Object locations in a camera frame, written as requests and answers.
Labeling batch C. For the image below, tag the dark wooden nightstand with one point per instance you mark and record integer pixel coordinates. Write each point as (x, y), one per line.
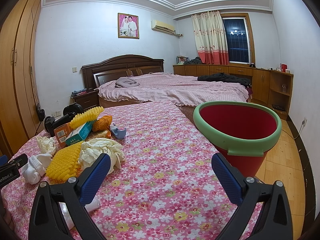
(87, 100)

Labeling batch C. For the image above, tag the person's hand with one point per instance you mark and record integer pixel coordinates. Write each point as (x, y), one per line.
(7, 216)

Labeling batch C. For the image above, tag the orange mesh bag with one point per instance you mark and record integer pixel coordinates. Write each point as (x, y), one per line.
(102, 124)

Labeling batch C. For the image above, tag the cream and red curtain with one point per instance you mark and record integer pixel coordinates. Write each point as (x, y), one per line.
(210, 38)

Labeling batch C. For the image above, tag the red bin with green rim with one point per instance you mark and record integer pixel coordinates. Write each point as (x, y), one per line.
(242, 132)

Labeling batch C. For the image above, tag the pink floral bedsheet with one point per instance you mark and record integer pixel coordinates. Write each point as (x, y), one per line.
(166, 188)

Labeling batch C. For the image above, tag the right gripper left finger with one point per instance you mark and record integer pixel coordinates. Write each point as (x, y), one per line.
(46, 219)

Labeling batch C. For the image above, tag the clear plastic bag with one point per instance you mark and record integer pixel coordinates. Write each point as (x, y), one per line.
(70, 214)

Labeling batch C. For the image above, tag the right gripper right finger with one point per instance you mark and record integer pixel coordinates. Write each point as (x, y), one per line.
(274, 220)

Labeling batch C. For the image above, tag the long wooden cabinet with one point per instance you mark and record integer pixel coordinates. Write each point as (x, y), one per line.
(271, 88)

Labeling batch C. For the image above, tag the golden snack packet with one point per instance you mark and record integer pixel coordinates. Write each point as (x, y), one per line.
(99, 134)

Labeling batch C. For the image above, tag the wooden wardrobe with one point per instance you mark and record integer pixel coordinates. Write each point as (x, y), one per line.
(19, 97)

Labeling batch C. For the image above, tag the orange medicine box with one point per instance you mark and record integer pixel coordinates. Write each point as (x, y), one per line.
(61, 134)

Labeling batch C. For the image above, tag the black clothing on bed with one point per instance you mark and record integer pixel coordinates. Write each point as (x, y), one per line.
(223, 77)

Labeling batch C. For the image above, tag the teal and white box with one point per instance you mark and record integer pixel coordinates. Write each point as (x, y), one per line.
(80, 133)

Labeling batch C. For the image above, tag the black suction phone mount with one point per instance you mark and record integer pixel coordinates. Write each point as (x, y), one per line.
(69, 112)

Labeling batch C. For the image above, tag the yellow foam net sleeve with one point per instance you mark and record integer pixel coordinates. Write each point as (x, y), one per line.
(64, 164)

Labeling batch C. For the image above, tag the wall air conditioner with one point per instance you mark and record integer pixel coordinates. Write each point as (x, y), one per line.
(162, 27)

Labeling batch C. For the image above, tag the window with wooden frame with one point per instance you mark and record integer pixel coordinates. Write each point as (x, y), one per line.
(239, 37)

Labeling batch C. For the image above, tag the pink checked bedspread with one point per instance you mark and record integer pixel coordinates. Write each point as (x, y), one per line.
(181, 90)

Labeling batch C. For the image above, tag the blue plastic hook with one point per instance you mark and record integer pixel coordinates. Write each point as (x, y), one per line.
(117, 133)

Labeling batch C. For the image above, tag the white sock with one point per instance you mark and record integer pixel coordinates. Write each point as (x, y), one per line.
(36, 167)

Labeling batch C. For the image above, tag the framed wedding photo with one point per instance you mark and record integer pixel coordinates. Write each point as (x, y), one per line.
(128, 26)

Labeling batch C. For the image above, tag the cream paper ball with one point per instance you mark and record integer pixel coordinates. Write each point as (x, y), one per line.
(92, 149)

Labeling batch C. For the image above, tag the dark wooden headboard bed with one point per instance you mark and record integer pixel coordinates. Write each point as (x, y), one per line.
(97, 74)

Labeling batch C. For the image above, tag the folded mauve cloth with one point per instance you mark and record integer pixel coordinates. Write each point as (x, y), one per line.
(125, 82)

